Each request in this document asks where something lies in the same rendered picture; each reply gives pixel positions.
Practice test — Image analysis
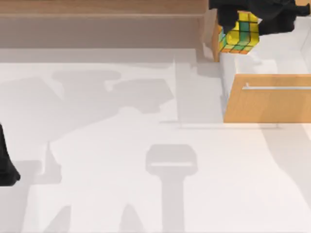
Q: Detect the multicoloured puzzle cube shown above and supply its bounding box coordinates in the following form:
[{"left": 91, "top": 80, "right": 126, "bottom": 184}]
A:
[{"left": 218, "top": 11, "right": 260, "bottom": 55}]

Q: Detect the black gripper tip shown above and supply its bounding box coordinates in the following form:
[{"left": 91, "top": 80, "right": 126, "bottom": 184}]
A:
[{"left": 0, "top": 123, "right": 21, "bottom": 187}]

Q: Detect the long metal drawer handle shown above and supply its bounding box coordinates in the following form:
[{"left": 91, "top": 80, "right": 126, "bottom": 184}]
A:
[{"left": 242, "top": 83, "right": 311, "bottom": 91}]

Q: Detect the pale wooden drawer front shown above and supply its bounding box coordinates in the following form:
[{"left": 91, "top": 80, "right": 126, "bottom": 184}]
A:
[{"left": 223, "top": 73, "right": 311, "bottom": 124}]

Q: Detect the wooden cupboard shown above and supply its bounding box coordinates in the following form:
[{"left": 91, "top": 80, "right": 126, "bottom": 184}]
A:
[{"left": 0, "top": 0, "right": 222, "bottom": 63}]

